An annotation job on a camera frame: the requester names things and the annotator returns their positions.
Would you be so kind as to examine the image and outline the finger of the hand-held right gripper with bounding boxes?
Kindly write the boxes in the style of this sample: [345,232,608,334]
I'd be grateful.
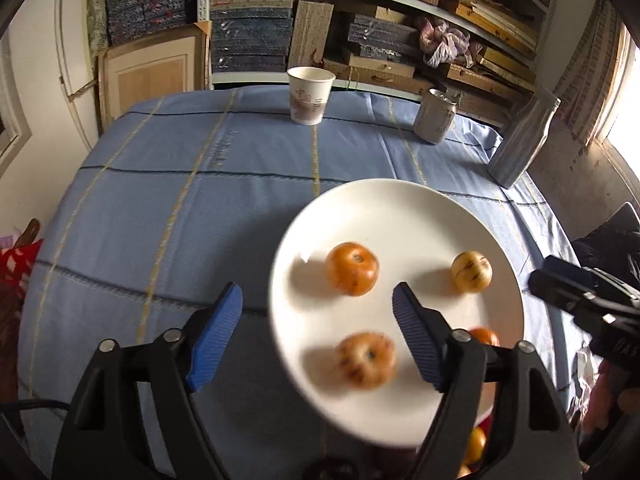
[544,255,640,297]
[528,270,613,323]

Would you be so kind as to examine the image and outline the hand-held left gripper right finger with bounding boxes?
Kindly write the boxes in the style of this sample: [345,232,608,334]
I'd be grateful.
[391,281,583,480]

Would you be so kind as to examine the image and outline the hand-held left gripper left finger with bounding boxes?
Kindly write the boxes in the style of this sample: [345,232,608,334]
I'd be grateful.
[52,281,244,480]

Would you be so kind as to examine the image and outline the large pale tan fruit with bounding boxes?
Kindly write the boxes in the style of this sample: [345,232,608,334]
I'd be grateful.
[334,331,399,391]

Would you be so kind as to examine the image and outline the yellow-tan speckled fruit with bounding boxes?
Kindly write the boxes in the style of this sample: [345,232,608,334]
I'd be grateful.
[451,250,493,294]

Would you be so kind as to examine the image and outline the orange-tan speckled fruit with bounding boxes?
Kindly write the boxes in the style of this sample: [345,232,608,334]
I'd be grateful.
[325,241,380,297]

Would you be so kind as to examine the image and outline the large orange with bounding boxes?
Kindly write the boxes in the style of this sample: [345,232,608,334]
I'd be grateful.
[462,426,487,466]

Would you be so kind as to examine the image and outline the white round plate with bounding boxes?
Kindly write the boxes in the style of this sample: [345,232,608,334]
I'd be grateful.
[270,178,526,448]

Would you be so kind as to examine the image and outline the person's right hand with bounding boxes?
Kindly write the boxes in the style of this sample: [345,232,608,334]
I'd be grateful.
[582,360,640,433]

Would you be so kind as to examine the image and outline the black bag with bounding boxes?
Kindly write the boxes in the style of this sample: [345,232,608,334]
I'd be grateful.
[572,202,640,281]

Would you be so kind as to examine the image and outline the blue striped tablecloth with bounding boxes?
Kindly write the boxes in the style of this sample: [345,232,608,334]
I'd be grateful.
[17,85,596,480]

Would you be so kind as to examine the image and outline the window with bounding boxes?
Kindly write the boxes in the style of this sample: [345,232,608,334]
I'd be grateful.
[592,20,640,153]

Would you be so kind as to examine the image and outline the white printed drink can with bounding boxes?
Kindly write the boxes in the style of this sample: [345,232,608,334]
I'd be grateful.
[413,88,458,145]

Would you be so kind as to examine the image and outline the red patterned cloth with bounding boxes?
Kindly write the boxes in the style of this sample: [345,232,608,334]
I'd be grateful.
[0,239,44,292]

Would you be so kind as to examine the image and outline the stack of tan wooden boxes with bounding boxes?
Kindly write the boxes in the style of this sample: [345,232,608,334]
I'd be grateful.
[440,0,548,92]

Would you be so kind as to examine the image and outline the printed paper cup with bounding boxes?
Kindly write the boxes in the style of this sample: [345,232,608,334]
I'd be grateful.
[286,66,337,126]

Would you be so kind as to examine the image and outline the pink crumpled cloth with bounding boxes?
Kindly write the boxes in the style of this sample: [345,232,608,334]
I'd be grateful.
[419,16,482,67]

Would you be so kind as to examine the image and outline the wooden framed panel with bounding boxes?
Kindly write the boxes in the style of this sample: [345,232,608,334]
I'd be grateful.
[97,22,211,133]

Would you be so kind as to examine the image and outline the stack of grey-blue boxes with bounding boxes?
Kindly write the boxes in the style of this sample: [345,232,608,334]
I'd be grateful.
[210,0,297,75]

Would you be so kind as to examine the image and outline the stack of dark grey boxes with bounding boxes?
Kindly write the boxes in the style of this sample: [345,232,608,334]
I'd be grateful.
[346,14,427,62]

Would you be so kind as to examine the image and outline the corrugated cardboard piece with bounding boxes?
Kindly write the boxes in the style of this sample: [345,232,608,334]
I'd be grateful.
[289,0,335,69]

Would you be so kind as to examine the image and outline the white metal shelf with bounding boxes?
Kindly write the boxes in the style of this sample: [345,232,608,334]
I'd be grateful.
[197,0,561,131]

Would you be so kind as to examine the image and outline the stack of blue patterned boxes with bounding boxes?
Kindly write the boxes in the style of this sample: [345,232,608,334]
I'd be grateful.
[106,0,190,47]

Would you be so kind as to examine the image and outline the black cable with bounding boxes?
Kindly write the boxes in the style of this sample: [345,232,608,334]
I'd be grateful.
[0,398,72,442]

